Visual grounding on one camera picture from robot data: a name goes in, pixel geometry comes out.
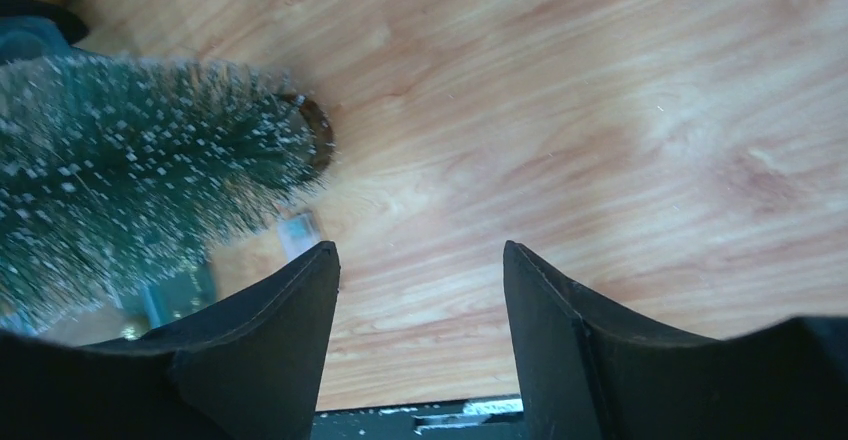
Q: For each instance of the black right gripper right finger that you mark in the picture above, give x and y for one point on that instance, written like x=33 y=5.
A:
x=591 y=368

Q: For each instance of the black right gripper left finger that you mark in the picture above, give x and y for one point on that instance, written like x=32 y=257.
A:
x=246 y=367

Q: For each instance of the small frosted christmas tree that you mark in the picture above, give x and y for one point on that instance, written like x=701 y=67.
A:
x=118 y=172

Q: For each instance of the gold bell ornament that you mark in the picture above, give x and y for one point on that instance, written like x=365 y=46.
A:
x=135 y=327

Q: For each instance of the clear plastic battery box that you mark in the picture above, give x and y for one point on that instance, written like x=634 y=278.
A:
x=298 y=234

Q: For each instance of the clear glass tray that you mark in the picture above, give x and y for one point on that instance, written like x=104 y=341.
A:
x=162 y=303

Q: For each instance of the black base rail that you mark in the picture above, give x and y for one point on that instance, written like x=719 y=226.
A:
x=486 y=418

